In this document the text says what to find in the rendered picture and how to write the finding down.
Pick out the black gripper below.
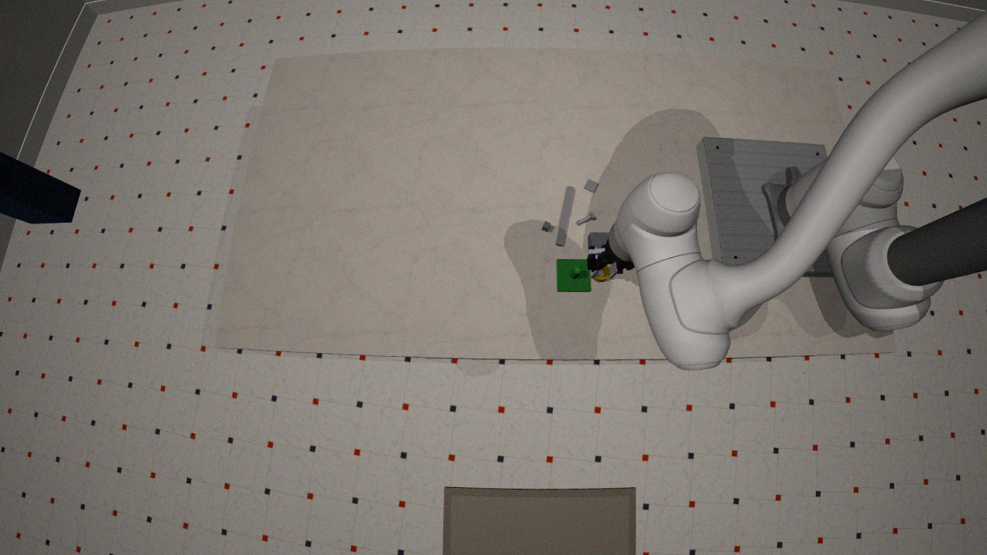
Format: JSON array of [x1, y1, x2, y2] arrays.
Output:
[[587, 240, 635, 278]]

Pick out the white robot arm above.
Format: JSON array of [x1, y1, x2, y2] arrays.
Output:
[[608, 10, 987, 370]]

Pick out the green round peg on flat base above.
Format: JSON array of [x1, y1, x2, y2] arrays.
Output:
[[557, 259, 591, 292]]

